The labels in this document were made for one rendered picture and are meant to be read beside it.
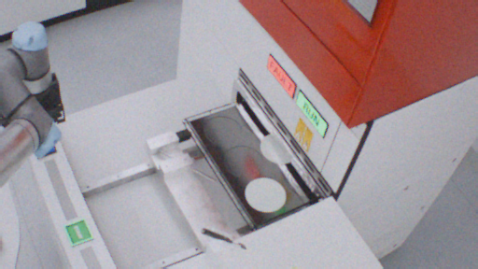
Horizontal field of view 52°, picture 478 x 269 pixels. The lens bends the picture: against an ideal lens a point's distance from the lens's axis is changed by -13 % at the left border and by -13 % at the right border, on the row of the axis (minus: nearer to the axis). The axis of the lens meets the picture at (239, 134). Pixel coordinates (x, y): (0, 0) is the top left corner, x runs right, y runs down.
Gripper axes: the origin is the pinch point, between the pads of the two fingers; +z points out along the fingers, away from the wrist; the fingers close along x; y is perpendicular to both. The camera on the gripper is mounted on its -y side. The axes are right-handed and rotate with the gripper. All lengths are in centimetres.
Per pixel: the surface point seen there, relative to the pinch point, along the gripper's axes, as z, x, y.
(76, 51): 98, 136, 44
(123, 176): 13.0, -8.8, 19.2
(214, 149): 8.0, -13.8, 42.4
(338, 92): -30, -36, 54
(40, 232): 98, 35, -8
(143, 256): 16.0, -30.3, 14.6
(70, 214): 2.5, -20.4, 0.8
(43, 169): 2.0, -6.2, -1.4
